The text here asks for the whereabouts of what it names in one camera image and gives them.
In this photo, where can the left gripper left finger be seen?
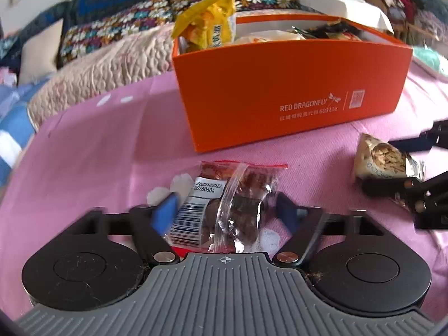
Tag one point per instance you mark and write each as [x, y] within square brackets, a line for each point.
[149, 225]

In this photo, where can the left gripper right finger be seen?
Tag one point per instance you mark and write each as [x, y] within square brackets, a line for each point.
[305, 224]

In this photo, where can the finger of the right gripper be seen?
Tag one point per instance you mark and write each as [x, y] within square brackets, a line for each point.
[417, 195]
[426, 140]

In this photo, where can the beige nut snack packet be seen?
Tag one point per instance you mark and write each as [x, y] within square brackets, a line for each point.
[375, 158]

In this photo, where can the clear bag dried dates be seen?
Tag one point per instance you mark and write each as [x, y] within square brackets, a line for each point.
[230, 209]

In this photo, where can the brown red snack packet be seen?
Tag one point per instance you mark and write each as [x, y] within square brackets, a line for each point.
[339, 30]

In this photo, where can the white biscuit snack bag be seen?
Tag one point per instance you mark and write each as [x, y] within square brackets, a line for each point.
[268, 36]

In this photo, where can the yellow snack bag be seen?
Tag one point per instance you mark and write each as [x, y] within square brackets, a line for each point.
[207, 24]

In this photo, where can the green tissue pack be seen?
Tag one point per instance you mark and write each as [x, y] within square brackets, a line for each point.
[431, 61]

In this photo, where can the pink floral tablecloth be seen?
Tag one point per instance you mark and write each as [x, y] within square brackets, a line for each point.
[112, 150]

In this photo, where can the wicker chair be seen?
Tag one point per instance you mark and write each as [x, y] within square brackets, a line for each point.
[426, 20]

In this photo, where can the orange cardboard shoe box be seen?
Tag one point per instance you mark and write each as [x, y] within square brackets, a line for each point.
[244, 93]

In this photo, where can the white draped side table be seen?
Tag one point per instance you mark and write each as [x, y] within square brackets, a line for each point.
[357, 11]

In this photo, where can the blue striped blanket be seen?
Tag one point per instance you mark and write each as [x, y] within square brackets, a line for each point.
[16, 127]

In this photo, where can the beige quilted sofa cover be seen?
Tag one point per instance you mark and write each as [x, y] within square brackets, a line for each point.
[129, 60]

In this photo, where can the beige plain pillow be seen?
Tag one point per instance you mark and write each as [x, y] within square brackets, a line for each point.
[39, 54]

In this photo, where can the left floral cushion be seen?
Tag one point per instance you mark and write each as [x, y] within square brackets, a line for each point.
[82, 39]

